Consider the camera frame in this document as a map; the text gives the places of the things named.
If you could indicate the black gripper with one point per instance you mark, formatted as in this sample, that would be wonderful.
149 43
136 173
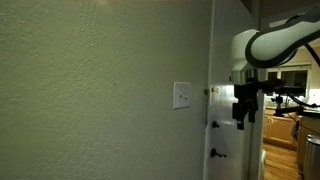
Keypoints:
246 93

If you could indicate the white switch toggle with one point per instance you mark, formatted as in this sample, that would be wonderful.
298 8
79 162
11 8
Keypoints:
180 95
185 96

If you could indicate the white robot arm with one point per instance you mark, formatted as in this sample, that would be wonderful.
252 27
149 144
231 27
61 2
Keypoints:
276 41

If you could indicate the small black door hook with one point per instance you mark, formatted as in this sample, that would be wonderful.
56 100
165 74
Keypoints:
215 124

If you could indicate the white door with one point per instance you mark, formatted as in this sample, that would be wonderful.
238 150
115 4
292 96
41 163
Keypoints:
221 140

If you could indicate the wooden kitchen cabinet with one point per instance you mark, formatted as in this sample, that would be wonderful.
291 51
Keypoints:
278 128

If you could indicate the metal door hinge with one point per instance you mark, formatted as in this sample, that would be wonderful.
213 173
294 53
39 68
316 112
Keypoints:
206 106

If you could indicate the brass door latch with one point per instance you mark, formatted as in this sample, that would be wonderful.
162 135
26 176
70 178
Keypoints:
215 90

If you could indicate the long black door hook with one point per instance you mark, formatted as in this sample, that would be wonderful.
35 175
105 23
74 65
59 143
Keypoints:
216 154

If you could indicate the kitchen window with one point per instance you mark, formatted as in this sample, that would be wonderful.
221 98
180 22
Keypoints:
295 78

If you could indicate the metal trash can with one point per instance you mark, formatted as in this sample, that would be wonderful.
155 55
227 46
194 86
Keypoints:
312 156

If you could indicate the black camera stand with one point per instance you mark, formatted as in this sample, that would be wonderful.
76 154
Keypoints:
283 108

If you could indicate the white light switch plate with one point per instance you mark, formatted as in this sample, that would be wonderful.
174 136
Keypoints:
182 95

